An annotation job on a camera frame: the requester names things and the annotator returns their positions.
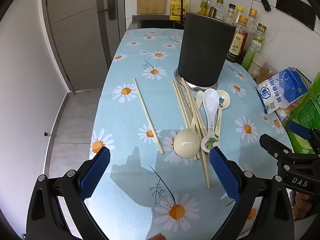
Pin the clear bottle with silver cap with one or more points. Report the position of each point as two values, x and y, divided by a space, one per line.
218 11

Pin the tall bottle with gold cap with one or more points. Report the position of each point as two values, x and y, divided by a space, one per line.
252 27

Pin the black faucet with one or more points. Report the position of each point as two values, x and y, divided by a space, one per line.
181 7

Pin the green label bottle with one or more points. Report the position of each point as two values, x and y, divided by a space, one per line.
256 47

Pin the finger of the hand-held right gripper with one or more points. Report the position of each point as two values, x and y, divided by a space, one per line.
271 143
297 129

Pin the clear bottle with black cap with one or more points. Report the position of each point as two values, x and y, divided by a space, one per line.
230 13

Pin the white frog print spoon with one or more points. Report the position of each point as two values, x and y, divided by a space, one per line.
210 143

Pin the white and blue salt bag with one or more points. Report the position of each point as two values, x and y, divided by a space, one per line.
280 90

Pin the plain white ceramic spoon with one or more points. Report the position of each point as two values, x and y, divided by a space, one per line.
210 98

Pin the black cylindrical utensil holder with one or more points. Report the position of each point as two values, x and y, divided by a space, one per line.
202 55

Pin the person's right hand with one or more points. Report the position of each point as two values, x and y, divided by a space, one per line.
302 202

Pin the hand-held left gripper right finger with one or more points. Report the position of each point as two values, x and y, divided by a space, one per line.
225 175

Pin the grey door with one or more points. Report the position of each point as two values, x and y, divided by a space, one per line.
75 30

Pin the dark soy sauce bottle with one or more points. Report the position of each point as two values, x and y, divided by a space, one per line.
237 45

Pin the yellow dish soap bottle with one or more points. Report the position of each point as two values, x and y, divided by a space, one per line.
175 10

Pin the blue daisy print tablecloth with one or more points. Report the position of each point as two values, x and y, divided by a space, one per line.
130 120

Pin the green package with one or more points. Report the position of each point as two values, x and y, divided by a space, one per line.
307 110

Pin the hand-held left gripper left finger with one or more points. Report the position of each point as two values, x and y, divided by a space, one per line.
97 172

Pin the dark kitchen sink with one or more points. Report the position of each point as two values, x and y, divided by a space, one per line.
155 23

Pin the cream cartoon print spoon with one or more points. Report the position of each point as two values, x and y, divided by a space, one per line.
223 100

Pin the large beige spoon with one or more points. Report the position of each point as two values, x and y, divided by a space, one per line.
186 142

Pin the small bottle with yellow cap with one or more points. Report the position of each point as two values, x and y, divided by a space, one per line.
239 13

